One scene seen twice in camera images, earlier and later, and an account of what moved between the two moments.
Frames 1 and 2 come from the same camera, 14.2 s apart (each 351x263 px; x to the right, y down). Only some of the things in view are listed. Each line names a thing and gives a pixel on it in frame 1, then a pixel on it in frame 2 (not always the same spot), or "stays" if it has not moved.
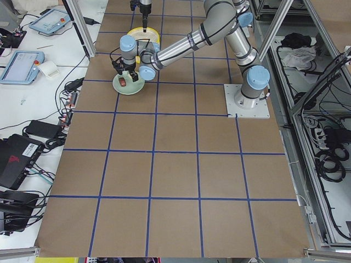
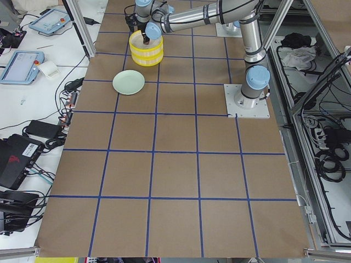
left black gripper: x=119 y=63 to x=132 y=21
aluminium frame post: x=81 y=27 stays
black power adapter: x=43 y=129 stays
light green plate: x=131 y=87 stays
